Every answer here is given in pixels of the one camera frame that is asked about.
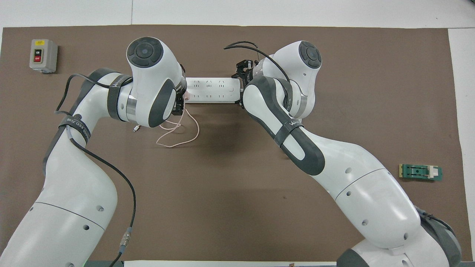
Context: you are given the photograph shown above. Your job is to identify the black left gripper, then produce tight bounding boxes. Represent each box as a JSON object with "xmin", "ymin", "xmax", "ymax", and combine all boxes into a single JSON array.
[{"xmin": 174, "ymin": 91, "xmax": 185, "ymax": 115}]

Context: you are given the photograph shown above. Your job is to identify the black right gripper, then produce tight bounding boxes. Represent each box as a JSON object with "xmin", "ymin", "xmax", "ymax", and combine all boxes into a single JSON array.
[{"xmin": 232, "ymin": 59, "xmax": 257, "ymax": 109}]

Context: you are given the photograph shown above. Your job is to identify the pink charging cable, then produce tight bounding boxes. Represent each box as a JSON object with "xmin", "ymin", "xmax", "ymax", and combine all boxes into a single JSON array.
[{"xmin": 134, "ymin": 108, "xmax": 200, "ymax": 148}]

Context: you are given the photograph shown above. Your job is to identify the white power strip with cord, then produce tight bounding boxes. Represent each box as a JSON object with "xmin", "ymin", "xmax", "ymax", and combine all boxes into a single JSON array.
[{"xmin": 184, "ymin": 77, "xmax": 242, "ymax": 103}]

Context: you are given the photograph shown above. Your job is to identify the brown paper mat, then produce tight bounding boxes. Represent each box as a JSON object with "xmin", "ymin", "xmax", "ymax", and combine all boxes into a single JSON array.
[{"xmin": 0, "ymin": 25, "xmax": 467, "ymax": 262}]

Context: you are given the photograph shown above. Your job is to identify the green circuit board fixture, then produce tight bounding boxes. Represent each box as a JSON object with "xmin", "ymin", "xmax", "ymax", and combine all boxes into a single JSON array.
[{"xmin": 399, "ymin": 164, "xmax": 443, "ymax": 182}]

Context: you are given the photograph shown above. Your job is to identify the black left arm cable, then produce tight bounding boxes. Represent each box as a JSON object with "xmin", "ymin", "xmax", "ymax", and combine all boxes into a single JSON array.
[{"xmin": 55, "ymin": 73, "xmax": 137, "ymax": 267}]

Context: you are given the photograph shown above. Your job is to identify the grey on-off switch box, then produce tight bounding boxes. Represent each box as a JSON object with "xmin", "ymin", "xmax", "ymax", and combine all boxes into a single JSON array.
[{"xmin": 29, "ymin": 39, "xmax": 58, "ymax": 73}]

